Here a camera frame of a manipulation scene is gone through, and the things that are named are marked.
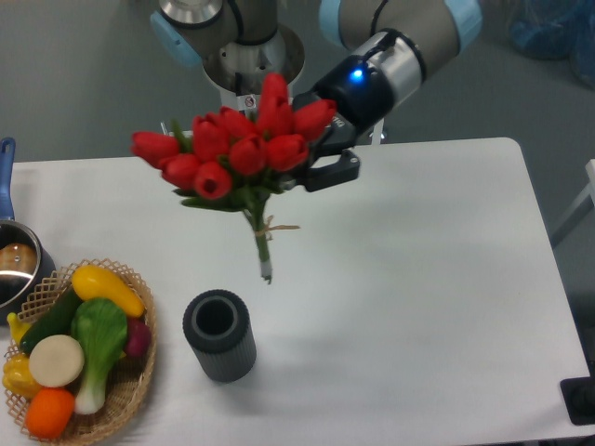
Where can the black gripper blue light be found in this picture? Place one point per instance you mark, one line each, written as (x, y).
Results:
(363, 96)

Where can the yellow banana tip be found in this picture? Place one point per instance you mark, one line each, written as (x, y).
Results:
(17, 328)

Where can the white frame right edge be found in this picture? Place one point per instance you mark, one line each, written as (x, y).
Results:
(579, 208)

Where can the purple red radish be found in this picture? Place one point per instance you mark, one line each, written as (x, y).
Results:
(139, 338)

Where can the woven wicker basket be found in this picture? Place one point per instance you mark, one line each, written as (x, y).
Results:
(128, 382)

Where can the green bok choy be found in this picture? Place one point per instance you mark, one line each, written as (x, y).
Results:
(100, 328)

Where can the blue plastic bag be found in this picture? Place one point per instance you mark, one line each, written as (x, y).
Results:
(554, 30)

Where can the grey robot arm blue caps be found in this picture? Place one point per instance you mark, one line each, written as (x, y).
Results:
(395, 46)

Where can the dark grey ribbed vase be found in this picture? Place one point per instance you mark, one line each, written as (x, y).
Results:
(218, 328)

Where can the red tulip bouquet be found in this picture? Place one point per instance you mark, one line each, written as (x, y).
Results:
(233, 162)

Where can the round beige bun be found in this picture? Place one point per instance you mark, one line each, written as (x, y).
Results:
(56, 361)

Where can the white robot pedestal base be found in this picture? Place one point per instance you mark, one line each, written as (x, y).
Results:
(237, 71)

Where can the yellow squash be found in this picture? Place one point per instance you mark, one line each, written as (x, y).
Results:
(90, 281)

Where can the yellow bell pepper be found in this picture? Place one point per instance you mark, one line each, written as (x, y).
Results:
(18, 379)

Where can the black device table edge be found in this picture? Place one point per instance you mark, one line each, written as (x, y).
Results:
(578, 396)

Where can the dark green cucumber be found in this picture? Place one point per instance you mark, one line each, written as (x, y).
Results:
(56, 320)

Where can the blue handled saucepan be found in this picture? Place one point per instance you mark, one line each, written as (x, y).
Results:
(24, 260)

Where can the orange fruit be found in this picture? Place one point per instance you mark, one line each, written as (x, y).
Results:
(49, 412)

